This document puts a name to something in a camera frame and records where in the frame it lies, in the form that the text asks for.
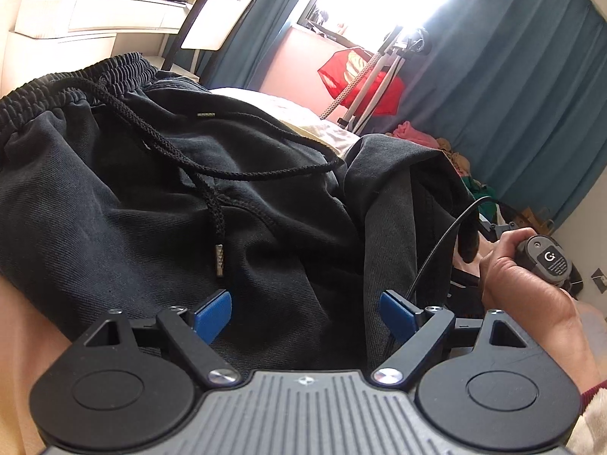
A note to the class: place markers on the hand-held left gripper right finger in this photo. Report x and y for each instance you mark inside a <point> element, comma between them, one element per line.
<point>397,316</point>

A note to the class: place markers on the pink cloth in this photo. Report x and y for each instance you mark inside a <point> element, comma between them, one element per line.
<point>412,133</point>

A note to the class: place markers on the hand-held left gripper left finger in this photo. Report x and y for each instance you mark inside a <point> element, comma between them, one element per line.
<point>213,316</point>

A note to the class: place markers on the peach blanket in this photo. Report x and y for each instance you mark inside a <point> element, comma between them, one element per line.
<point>23,365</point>

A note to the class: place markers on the fleece sleeve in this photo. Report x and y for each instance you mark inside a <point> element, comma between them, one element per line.
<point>593,422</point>

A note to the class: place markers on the person's right forearm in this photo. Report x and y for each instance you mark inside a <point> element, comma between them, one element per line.
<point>574,350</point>

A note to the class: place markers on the white chair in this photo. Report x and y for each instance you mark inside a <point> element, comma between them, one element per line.
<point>216,14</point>

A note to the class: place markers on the wall outlet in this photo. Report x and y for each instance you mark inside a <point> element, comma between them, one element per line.
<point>600,280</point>

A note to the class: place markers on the white metal stand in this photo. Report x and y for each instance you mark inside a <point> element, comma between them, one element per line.
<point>374,90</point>

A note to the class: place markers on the pile of colourful clothes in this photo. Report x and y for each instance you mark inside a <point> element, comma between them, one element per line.
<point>467,166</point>

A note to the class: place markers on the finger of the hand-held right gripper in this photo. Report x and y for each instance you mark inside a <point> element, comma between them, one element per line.
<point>469,241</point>

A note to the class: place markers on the white dresser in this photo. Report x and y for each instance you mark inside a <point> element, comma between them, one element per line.
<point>95,19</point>

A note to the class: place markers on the cream bed sheet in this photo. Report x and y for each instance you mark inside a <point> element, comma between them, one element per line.
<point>294,113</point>

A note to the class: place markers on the red bag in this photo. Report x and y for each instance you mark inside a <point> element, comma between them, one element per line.
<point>341,73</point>

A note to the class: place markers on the person's right hand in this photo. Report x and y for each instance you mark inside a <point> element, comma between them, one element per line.
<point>521,289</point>

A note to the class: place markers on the teal curtain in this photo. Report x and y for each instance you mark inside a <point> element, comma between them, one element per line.
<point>512,85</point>
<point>265,28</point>

